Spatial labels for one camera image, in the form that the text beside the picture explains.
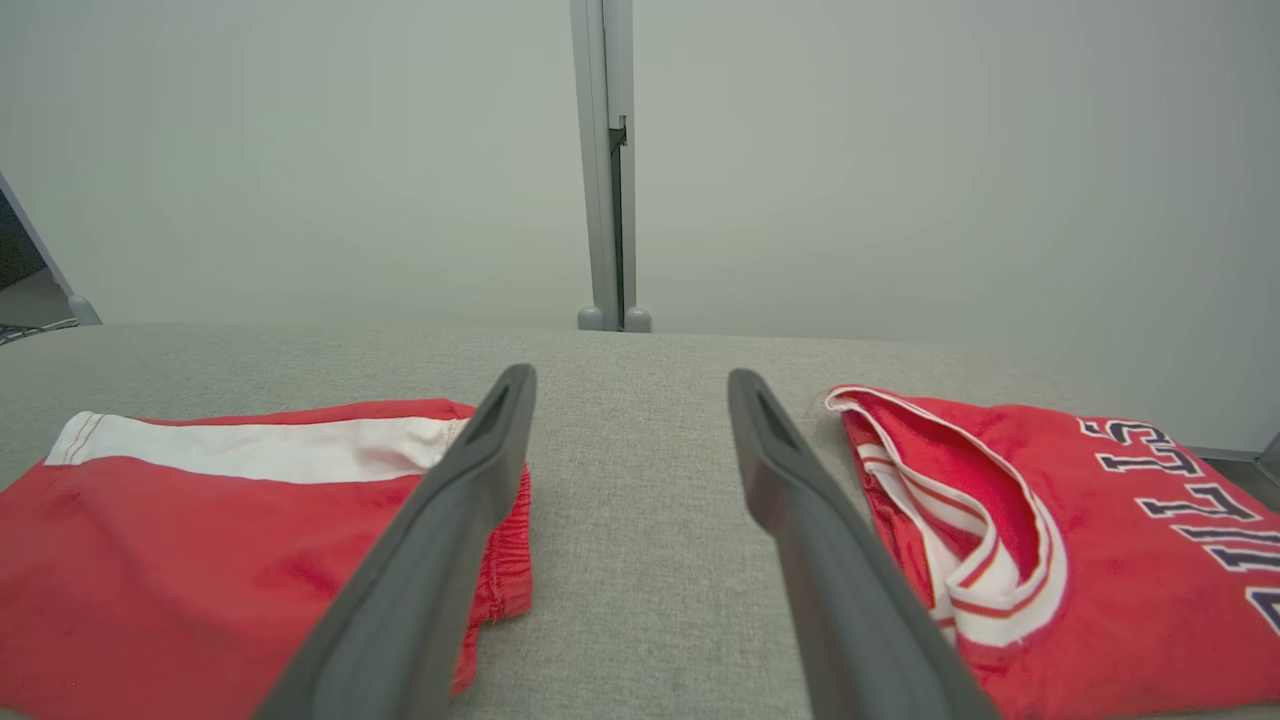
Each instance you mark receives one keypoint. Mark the red Bulls jersey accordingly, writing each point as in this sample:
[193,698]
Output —
[1100,600]

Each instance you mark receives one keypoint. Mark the grey metal partition post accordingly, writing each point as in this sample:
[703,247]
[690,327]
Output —
[600,150]

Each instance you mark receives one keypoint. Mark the grey wheeled metal stand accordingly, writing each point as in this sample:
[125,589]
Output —
[1272,460]

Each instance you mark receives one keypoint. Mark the red shorts with white stripe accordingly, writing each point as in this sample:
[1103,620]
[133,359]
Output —
[150,570]

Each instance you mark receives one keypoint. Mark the black cabinet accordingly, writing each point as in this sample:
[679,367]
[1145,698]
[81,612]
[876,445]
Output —
[12,250]

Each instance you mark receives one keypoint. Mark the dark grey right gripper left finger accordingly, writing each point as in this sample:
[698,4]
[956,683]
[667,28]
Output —
[410,600]

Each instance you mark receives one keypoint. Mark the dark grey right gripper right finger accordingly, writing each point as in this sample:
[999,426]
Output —
[850,620]

